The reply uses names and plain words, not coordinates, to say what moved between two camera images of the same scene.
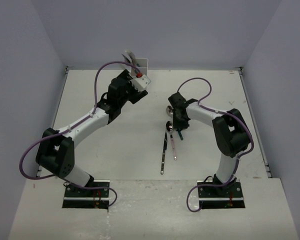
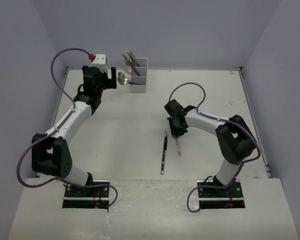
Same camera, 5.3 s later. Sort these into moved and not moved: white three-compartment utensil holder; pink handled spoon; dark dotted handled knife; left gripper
Moved: pink handled spoon; left gripper
Not moved: dark dotted handled knife; white three-compartment utensil holder
